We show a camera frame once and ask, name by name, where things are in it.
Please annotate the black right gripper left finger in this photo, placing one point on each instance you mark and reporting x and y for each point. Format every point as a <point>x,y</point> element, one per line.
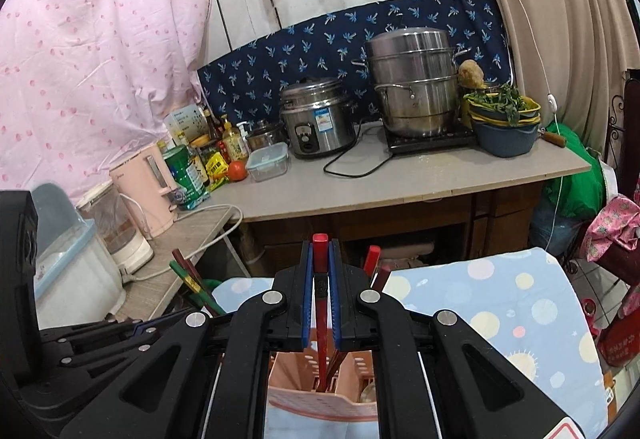
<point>270,343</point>

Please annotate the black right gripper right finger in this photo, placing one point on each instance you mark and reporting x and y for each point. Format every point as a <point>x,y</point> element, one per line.
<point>435,377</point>

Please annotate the white blue dish rack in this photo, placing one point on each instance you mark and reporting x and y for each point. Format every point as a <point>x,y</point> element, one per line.
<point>76,280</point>

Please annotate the green dark chopstick in holder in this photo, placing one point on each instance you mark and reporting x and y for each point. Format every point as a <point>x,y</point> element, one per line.
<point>204,298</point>

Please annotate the blue polka dot tablecloth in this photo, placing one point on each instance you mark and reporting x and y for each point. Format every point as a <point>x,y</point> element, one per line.
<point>523,304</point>

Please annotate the red chopstick in holder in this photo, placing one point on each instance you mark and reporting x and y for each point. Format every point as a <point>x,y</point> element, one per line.
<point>372,259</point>

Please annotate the white food processor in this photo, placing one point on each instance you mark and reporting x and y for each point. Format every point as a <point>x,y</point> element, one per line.
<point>124,241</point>

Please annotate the red shopping bag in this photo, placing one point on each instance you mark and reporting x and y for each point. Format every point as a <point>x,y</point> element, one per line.
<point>619,342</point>

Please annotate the wooden counter shelf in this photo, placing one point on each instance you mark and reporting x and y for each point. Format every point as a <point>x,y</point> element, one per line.
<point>372,196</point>

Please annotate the green white bottle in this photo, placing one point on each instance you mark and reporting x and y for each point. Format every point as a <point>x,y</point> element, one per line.
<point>191,188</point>

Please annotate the pink electric kettle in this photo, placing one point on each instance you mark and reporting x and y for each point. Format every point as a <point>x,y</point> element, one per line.
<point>149,191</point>

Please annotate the yellow snack packet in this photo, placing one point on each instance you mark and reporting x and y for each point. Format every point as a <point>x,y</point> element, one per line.
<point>217,171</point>

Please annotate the red tomato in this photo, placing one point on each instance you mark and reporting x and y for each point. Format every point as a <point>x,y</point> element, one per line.
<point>236,171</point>

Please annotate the green bag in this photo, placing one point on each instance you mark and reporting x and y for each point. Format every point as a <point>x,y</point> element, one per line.
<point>581,195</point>

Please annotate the black induction cooker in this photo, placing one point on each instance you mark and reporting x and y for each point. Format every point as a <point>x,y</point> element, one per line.
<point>456,136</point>

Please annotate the pink floral bag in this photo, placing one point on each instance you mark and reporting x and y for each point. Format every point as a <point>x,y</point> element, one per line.
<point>612,239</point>

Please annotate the clear glass food container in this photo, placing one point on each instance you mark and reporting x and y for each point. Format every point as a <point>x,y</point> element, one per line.
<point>268,162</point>

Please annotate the yellow oil bottle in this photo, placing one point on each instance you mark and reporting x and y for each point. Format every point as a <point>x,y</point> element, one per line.
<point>233,141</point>

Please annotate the blue basin with vegetables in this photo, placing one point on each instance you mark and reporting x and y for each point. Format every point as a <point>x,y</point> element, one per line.
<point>504,121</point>

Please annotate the small lidded pot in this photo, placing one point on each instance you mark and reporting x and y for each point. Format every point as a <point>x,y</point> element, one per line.
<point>265,134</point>

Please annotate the silver rice cooker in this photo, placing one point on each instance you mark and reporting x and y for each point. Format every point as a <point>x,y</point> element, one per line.
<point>317,114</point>

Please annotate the stainless steel steamer pot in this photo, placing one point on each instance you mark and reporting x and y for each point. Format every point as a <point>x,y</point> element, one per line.
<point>414,72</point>

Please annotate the navy floral cloth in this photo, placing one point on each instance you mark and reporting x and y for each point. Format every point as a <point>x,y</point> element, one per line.
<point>245,85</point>

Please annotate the pink dotted cloth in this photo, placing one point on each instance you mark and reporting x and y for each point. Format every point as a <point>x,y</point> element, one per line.
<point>86,82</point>

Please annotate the beige curtain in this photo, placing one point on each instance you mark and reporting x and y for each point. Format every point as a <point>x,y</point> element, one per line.
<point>577,50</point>

